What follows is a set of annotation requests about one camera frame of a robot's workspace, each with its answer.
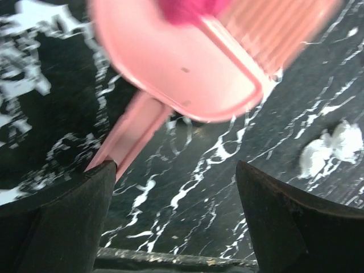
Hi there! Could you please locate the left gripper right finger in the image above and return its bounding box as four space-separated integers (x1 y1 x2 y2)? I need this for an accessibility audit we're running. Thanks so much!
235 161 363 272

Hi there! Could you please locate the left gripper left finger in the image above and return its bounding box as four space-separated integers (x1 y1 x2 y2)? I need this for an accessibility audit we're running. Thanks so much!
1 161 116 273

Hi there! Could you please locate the pink hand brush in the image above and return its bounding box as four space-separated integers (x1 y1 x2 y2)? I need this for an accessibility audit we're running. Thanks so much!
88 1 341 177

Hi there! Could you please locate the white paper scrap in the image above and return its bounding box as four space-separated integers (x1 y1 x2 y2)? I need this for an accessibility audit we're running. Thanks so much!
299 120 363 178

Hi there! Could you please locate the magenta scrap on brush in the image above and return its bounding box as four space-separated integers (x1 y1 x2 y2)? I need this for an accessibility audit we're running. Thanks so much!
158 0 231 26

